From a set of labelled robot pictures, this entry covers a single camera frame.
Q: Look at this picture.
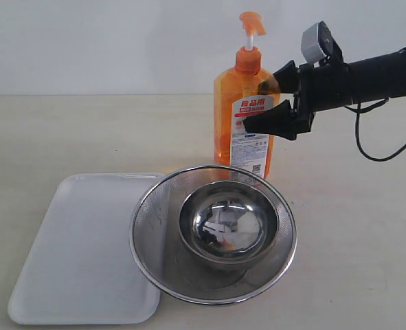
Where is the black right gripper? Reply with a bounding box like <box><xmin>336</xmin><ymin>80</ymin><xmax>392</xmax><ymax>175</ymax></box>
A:
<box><xmin>243</xmin><ymin>60</ymin><xmax>350</xmax><ymax>141</ymax></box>

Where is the orange dish soap pump bottle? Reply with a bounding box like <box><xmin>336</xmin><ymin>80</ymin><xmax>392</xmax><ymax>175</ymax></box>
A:
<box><xmin>214</xmin><ymin>11</ymin><xmax>280</xmax><ymax>179</ymax></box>

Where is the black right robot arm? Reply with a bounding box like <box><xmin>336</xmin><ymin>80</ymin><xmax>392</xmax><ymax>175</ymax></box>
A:
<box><xmin>243</xmin><ymin>47</ymin><xmax>406</xmax><ymax>140</ymax></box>

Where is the small stainless steel bowl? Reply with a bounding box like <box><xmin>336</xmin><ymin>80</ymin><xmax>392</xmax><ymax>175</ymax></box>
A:
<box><xmin>178</xmin><ymin>180</ymin><xmax>280</xmax><ymax>271</ymax></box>

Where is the white rectangular plastic tray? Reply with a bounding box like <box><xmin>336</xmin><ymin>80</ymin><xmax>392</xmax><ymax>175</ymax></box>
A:
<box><xmin>8</xmin><ymin>173</ymin><xmax>161</xmax><ymax>326</ymax></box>

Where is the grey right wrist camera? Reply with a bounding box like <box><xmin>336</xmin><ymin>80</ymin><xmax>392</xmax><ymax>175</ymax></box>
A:
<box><xmin>301</xmin><ymin>21</ymin><xmax>343</xmax><ymax>66</ymax></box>

